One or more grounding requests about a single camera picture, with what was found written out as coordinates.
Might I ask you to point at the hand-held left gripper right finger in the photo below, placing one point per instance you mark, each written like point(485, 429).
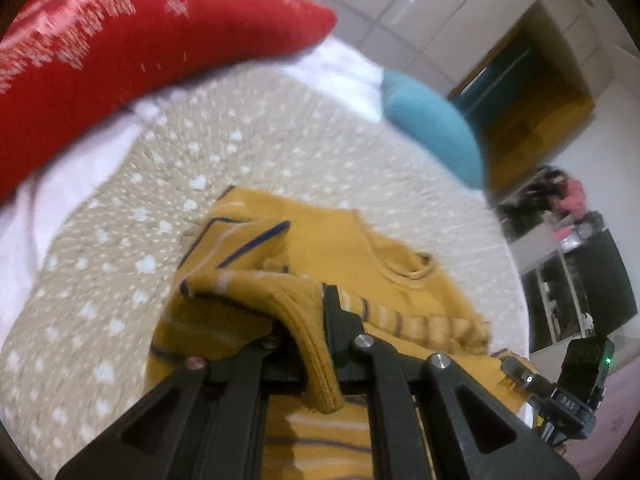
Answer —
point(345, 330)

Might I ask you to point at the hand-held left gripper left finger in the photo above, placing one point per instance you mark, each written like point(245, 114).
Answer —
point(235, 385)

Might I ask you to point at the yellow striped knit sweater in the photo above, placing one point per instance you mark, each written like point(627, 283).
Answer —
point(310, 280)

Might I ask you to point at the cluttered dark shelf unit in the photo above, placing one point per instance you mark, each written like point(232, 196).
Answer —
point(565, 270)

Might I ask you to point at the beige heart-print blanket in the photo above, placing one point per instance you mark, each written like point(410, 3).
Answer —
point(150, 240)

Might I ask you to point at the pink cloth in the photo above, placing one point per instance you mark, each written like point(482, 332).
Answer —
point(571, 195)

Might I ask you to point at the blue pillow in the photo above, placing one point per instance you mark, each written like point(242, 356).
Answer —
point(432, 125)

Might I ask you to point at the white bed sheet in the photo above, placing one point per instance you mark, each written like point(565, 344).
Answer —
point(330, 67)

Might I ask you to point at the yellow wardrobe niche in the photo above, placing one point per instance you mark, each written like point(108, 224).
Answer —
point(525, 110)

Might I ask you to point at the red printed pillow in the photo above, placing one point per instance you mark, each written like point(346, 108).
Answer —
point(120, 45)

